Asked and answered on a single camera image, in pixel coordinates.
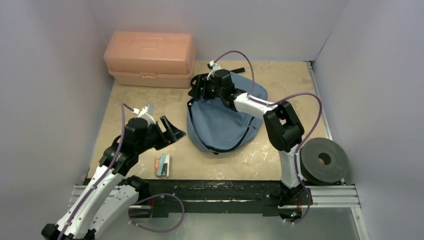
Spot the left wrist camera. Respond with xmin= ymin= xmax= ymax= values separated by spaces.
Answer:
xmin=132 ymin=104 xmax=156 ymax=126

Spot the purple cable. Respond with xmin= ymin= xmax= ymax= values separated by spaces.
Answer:
xmin=211 ymin=50 xmax=324 ymax=226
xmin=56 ymin=102 xmax=140 ymax=240

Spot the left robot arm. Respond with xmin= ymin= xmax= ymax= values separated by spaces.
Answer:
xmin=41 ymin=116 xmax=186 ymax=240

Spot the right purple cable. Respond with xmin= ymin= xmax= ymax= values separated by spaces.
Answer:
xmin=211 ymin=50 xmax=324 ymax=226

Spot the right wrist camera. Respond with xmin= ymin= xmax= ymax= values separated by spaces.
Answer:
xmin=206 ymin=60 xmax=222 ymax=81

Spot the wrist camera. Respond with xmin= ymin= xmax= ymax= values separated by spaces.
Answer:
xmin=206 ymin=60 xmax=222 ymax=81
xmin=132 ymin=104 xmax=156 ymax=126

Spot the light blue stapler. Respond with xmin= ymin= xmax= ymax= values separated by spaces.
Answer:
xmin=158 ymin=153 xmax=171 ymax=178

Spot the pink plastic storage box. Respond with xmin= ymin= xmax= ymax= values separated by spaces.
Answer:
xmin=103 ymin=31 xmax=196 ymax=88

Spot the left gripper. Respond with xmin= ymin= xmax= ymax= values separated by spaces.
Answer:
xmin=136 ymin=115 xmax=185 ymax=153

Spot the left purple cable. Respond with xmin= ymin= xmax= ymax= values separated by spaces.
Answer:
xmin=56 ymin=102 xmax=140 ymax=240

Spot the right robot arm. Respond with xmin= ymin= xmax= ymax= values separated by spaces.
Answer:
xmin=186 ymin=69 xmax=312 ymax=205

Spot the grey tape roll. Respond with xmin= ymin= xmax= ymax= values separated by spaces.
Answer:
xmin=299 ymin=137 xmax=350 ymax=186

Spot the blue backpack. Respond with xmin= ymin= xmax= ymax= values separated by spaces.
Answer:
xmin=186 ymin=67 xmax=269 ymax=155

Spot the small orange eraser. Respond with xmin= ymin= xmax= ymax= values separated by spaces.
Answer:
xmin=154 ymin=157 xmax=161 ymax=177

